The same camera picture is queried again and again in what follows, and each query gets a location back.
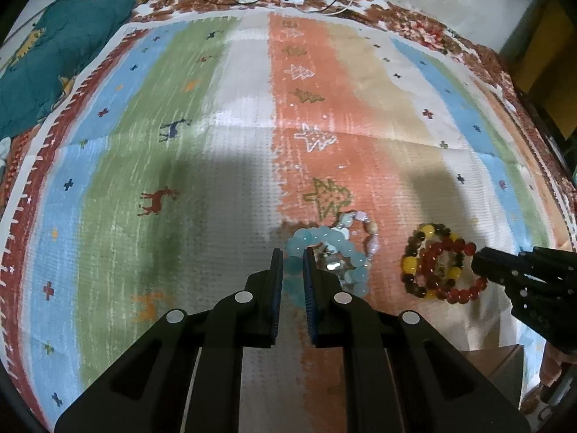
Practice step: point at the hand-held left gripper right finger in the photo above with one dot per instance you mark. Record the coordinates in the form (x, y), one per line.
(309, 293)

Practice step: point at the teal cloth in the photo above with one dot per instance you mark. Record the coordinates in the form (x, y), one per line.
(58, 54)

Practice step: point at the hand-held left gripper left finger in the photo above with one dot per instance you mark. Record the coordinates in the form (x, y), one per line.
(276, 288)

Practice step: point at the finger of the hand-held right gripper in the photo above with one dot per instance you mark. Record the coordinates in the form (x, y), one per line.
(500, 259)
(523, 295)

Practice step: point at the yellow box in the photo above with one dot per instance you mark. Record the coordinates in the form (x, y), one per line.
(538, 45)

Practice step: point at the person's right hand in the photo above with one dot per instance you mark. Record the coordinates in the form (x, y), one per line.
(553, 367)

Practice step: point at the striped animal print rug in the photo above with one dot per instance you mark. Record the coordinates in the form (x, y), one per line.
(180, 144)

